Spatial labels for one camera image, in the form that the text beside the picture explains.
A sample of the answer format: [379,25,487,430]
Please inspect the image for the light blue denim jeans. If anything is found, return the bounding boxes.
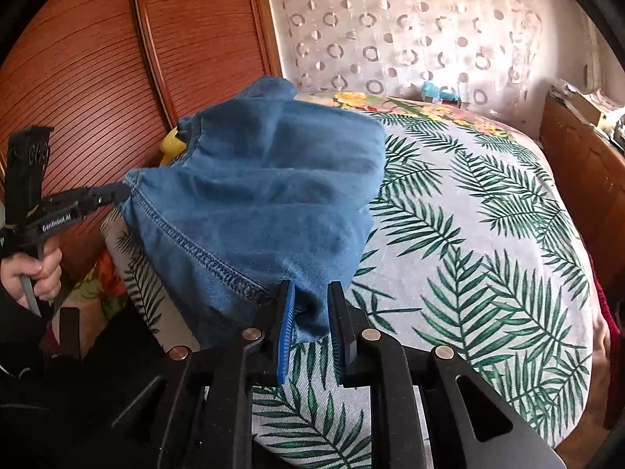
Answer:
[120,76,386,348]

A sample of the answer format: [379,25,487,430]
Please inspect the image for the person's left hand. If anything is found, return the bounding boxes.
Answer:
[1,240,63,307]

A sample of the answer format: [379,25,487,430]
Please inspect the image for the yellow Pikachu plush toy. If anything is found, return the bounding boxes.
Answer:
[160,127,188,166]

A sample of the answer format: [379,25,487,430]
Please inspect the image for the wooden louvered wardrobe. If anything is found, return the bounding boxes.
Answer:
[0,0,285,284]

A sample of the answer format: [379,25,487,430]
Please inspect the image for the wooden side cabinet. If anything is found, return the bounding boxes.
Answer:
[539,97,625,294]

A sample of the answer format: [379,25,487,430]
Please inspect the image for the blue item on box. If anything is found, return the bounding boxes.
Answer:
[421,81,462,107]

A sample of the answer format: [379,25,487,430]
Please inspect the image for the cardboard box on cabinet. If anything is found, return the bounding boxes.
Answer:
[568,89,611,126]

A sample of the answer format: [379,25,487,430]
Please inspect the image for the circle pattern sheer curtain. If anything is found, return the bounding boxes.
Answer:
[270,0,542,119]

